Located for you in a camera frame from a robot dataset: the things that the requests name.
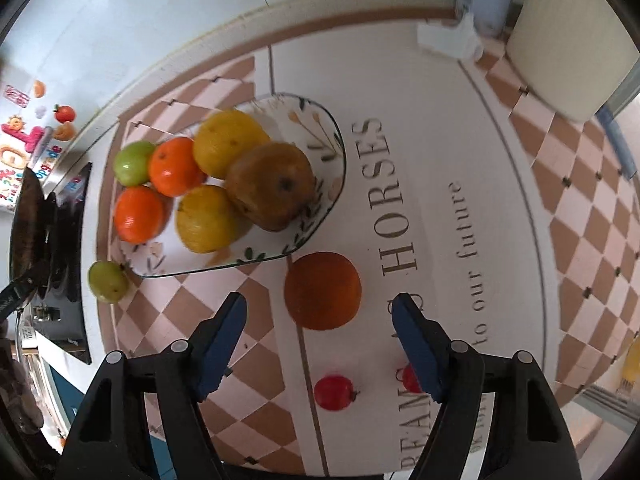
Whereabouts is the checkered printed counter mat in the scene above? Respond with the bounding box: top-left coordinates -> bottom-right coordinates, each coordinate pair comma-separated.
97,10 -> 640,478

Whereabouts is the yellow object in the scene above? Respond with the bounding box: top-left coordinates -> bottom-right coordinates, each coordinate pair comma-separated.
620,340 -> 640,396

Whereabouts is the dark metal wok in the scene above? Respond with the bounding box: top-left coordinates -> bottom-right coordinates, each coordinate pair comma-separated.
0,167 -> 58,318

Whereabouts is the brown pear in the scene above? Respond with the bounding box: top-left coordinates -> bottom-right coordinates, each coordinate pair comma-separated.
225,141 -> 317,233

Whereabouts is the green apple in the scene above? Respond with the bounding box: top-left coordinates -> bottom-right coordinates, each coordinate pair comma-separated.
88,259 -> 130,305
113,140 -> 157,186

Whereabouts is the cream utensil holder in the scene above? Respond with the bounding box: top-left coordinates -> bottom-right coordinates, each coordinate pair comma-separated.
505,0 -> 640,123

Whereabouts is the floral ceramic plate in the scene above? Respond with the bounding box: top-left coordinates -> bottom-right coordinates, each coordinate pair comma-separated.
117,92 -> 347,279

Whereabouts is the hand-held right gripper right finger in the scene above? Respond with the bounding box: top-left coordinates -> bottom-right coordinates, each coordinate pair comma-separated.
391,292 -> 583,480

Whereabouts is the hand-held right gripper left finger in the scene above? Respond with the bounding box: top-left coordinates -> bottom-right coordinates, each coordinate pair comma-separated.
55,291 -> 248,480

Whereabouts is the dark orange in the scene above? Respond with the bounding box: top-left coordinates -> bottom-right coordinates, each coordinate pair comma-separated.
284,251 -> 362,331

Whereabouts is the black glass gas stove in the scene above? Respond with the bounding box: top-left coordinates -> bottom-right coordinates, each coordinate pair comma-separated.
30,160 -> 93,366

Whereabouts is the bright orange mandarin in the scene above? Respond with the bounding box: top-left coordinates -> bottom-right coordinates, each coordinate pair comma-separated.
148,136 -> 207,198
113,185 -> 167,245

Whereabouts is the yellow citrus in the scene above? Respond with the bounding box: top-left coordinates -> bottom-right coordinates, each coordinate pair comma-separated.
175,184 -> 246,254
192,110 -> 271,180

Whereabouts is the white crumpled tissue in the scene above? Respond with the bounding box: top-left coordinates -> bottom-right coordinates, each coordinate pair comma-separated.
416,12 -> 485,61

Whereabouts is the colourful wall decal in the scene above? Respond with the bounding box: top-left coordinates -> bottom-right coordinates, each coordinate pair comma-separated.
0,80 -> 78,216

